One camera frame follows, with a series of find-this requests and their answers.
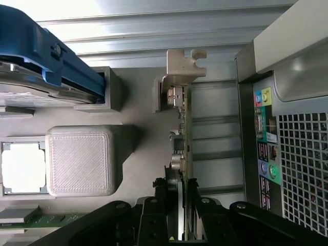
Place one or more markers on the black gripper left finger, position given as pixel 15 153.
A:
pixel 107 220

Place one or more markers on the grey plastic parts rack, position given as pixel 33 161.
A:
pixel 143 143

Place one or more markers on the silver CPU chip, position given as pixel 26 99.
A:
pixel 24 169

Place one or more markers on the blue plastic disk carrier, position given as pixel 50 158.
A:
pixel 51 59

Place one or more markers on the open black PC case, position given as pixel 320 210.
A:
pixel 302 77

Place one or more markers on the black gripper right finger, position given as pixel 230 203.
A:
pixel 256 223

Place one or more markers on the green RAM stick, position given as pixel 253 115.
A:
pixel 46 220

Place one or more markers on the silver hard disk drive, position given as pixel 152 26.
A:
pixel 25 87

